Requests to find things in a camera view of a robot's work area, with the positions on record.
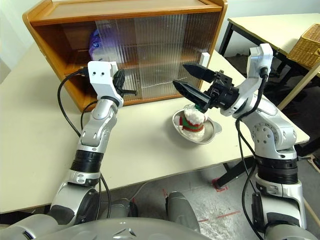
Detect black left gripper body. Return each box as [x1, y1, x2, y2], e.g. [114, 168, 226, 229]
[112, 83, 125, 97]

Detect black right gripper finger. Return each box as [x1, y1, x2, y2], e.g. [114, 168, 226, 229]
[172, 79, 214, 112]
[182, 62, 216, 83]

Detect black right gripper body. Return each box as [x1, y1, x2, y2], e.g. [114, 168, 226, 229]
[203, 70, 235, 109]

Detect white red knit plush toy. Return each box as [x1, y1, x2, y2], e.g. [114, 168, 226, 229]
[177, 103, 209, 141]

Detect blue white object in cabinet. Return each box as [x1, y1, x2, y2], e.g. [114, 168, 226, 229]
[88, 28, 111, 61]

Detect brown wooden cabinet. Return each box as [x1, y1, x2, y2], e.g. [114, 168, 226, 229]
[22, 0, 228, 113]

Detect ribbed clear sliding door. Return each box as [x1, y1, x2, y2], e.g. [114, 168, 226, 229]
[134, 11, 221, 101]
[94, 17, 189, 102]

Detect silver metal bowl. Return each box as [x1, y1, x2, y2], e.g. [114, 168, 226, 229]
[171, 109, 223, 145]

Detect beige table with black legs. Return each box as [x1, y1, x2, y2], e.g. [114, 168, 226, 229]
[219, 16, 320, 111]

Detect woven wicker basket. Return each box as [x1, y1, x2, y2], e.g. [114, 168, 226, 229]
[287, 23, 320, 67]

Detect grey rounded robot leg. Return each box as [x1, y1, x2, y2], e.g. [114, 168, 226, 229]
[165, 191, 201, 234]
[109, 198, 139, 219]

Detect silver robot torso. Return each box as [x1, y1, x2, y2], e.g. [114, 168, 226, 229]
[0, 213, 253, 240]

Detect white door handle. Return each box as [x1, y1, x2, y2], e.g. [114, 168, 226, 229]
[200, 52, 210, 70]

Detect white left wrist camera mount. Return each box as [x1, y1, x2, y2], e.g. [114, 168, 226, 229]
[87, 60, 125, 108]

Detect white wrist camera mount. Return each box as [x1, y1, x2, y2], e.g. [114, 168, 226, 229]
[219, 43, 274, 117]
[87, 60, 125, 108]

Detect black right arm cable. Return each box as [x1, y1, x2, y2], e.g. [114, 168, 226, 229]
[234, 65, 271, 240]

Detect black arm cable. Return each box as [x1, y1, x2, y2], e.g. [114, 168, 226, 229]
[56, 66, 112, 225]
[234, 65, 271, 240]

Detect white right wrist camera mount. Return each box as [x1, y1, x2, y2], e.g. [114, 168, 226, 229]
[219, 43, 274, 117]

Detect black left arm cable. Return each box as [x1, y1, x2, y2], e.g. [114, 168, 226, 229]
[56, 66, 112, 225]

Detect black table leg frame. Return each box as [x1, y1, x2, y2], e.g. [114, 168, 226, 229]
[216, 157, 256, 190]

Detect grey floor cable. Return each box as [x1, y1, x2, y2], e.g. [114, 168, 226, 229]
[126, 181, 151, 202]

